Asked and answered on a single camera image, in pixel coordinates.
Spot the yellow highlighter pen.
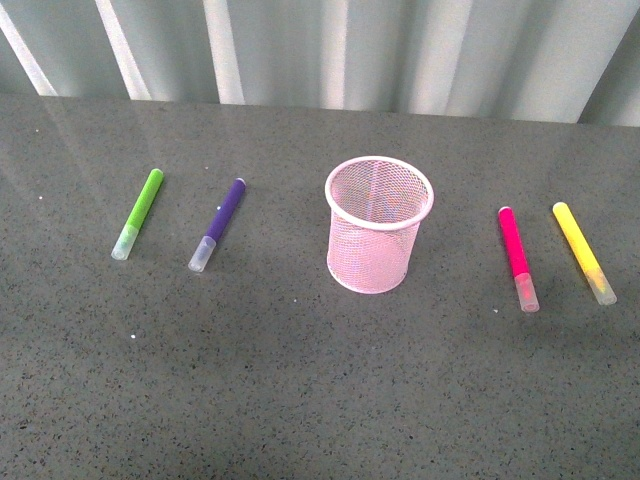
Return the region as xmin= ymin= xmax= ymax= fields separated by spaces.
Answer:
xmin=552 ymin=202 xmax=617 ymax=306

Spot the pink mesh pen cup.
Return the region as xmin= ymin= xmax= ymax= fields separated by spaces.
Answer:
xmin=325 ymin=156 xmax=434 ymax=294

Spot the green highlighter pen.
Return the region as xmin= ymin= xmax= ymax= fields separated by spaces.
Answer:
xmin=111 ymin=168 xmax=164 ymax=261

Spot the pink highlighter pen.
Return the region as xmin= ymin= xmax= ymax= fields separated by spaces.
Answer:
xmin=498 ymin=206 xmax=540 ymax=313

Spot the white pleated curtain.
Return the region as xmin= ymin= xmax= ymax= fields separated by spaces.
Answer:
xmin=1 ymin=1 xmax=639 ymax=126

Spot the purple highlighter pen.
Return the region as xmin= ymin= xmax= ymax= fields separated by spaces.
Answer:
xmin=188 ymin=178 xmax=246 ymax=273

